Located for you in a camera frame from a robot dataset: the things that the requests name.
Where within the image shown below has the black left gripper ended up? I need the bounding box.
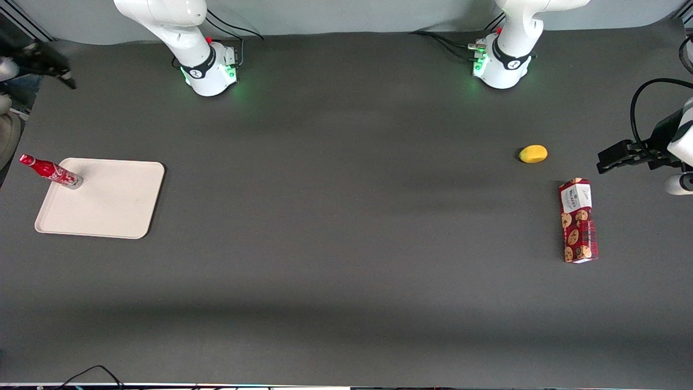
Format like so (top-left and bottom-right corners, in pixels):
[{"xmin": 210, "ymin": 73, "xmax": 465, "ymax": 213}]
[{"xmin": 597, "ymin": 107, "xmax": 685, "ymax": 174}]

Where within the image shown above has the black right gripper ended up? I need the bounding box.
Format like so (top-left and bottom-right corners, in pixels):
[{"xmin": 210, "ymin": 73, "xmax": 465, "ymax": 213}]
[{"xmin": 0, "ymin": 39, "xmax": 77, "ymax": 90}]

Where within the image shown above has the red coke bottle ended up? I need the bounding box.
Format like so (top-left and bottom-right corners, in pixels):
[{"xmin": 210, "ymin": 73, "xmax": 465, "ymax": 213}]
[{"xmin": 19, "ymin": 154, "xmax": 84, "ymax": 190}]

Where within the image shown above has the white plastic tray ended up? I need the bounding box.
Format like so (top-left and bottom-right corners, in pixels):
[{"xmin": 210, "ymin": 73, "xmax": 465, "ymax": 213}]
[{"xmin": 35, "ymin": 158, "xmax": 166, "ymax": 240}]

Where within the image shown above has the red cookie box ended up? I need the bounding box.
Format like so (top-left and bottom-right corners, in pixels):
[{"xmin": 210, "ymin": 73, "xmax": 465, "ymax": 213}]
[{"xmin": 558, "ymin": 178, "xmax": 600, "ymax": 264}]

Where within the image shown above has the yellow lemon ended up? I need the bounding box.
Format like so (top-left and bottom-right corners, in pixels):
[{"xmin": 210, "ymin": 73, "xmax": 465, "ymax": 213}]
[{"xmin": 518, "ymin": 145, "xmax": 548, "ymax": 164}]

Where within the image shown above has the black looped gripper cable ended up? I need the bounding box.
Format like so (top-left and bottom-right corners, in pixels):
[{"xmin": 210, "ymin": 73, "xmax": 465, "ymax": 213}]
[{"xmin": 630, "ymin": 78, "xmax": 693, "ymax": 153}]

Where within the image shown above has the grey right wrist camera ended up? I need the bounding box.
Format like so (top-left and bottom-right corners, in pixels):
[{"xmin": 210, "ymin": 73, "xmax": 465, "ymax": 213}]
[{"xmin": 0, "ymin": 56, "xmax": 21, "ymax": 83}]

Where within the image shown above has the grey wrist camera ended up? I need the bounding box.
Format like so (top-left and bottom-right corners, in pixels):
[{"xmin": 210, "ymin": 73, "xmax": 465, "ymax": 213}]
[
  {"xmin": 665, "ymin": 172, "xmax": 693, "ymax": 196},
  {"xmin": 0, "ymin": 56, "xmax": 21, "ymax": 83}
]

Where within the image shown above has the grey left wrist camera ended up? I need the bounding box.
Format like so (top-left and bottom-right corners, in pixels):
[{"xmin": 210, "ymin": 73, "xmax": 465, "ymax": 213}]
[{"xmin": 665, "ymin": 172, "xmax": 693, "ymax": 196}]

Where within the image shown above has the black curved side cable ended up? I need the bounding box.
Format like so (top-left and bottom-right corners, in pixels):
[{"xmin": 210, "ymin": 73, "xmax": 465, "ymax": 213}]
[{"xmin": 679, "ymin": 35, "xmax": 693, "ymax": 75}]

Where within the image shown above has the black right arm base cable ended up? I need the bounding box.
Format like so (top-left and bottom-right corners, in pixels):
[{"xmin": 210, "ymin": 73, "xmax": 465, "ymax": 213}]
[{"xmin": 205, "ymin": 8, "xmax": 264, "ymax": 68}]

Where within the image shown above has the black arm base cable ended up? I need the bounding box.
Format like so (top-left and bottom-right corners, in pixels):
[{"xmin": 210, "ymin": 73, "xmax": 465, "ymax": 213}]
[
  {"xmin": 409, "ymin": 12, "xmax": 507, "ymax": 61},
  {"xmin": 205, "ymin": 8, "xmax": 264, "ymax": 68}
]

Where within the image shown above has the black left arm base cable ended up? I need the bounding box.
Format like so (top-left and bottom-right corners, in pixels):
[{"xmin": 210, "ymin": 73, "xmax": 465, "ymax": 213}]
[{"xmin": 409, "ymin": 12, "xmax": 507, "ymax": 61}]

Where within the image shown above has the thin black table-edge cable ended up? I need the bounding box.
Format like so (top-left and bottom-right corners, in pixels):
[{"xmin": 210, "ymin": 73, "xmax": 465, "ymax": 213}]
[{"xmin": 53, "ymin": 365, "xmax": 126, "ymax": 390}]

